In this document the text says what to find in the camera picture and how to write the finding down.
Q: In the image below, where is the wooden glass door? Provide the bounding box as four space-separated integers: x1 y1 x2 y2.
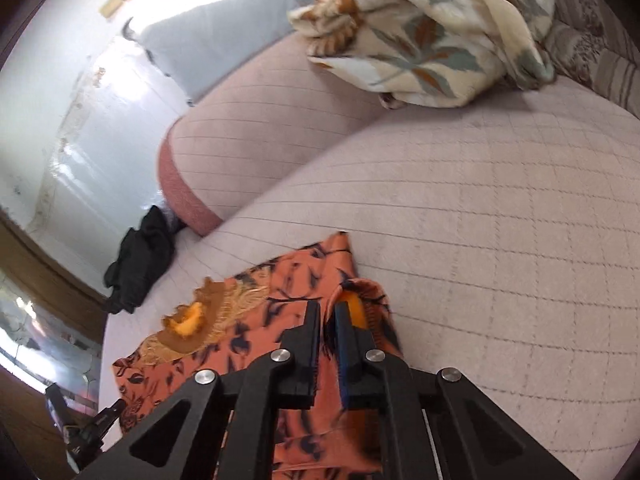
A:
0 207 108 411

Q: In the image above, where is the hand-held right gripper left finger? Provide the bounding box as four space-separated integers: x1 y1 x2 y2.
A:
92 301 321 480

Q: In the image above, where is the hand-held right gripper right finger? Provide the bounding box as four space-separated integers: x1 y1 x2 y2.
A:
334 302 581 480

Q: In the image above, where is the pink quilted sofa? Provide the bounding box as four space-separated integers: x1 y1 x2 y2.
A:
97 0 640 480

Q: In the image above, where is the brown patterned cushion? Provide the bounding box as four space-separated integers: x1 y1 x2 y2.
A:
542 0 640 121

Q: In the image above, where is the black cloth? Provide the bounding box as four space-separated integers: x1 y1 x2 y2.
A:
102 205 186 315

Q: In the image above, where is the orange floral garment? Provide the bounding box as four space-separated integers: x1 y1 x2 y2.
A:
112 231 406 480

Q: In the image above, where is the cream leaf-print blanket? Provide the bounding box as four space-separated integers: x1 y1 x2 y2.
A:
287 0 557 109

